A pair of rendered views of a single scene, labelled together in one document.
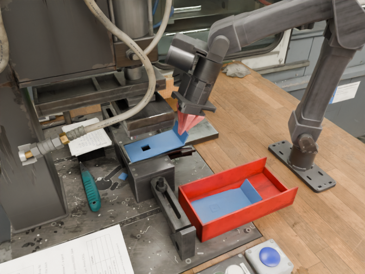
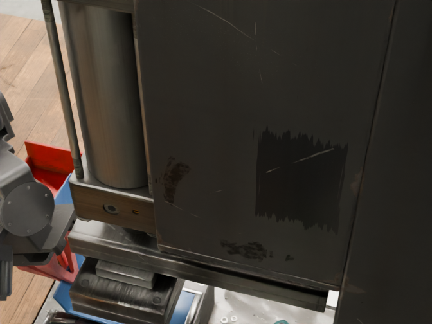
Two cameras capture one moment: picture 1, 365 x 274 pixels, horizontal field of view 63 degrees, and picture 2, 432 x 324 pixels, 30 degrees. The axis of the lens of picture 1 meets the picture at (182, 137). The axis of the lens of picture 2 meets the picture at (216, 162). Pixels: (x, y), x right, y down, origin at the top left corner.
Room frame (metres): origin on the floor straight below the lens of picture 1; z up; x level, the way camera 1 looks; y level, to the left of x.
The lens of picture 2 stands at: (0.91, 0.50, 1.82)
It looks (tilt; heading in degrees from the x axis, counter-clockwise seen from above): 47 degrees down; 221
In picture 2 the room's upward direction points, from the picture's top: straight up
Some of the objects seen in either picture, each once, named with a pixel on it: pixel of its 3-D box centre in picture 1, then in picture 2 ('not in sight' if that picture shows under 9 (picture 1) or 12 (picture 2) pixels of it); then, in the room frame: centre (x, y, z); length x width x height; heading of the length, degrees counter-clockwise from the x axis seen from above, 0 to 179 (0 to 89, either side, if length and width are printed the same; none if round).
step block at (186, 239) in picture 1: (181, 232); not in sight; (0.36, 0.00, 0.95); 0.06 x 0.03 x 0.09; 25
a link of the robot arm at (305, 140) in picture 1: (305, 135); not in sight; (0.61, -0.32, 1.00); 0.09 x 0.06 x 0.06; 172
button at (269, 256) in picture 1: (269, 258); not in sight; (0.31, -0.17, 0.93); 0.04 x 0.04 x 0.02
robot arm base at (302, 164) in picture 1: (302, 154); not in sight; (0.61, -0.32, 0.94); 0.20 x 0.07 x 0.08; 25
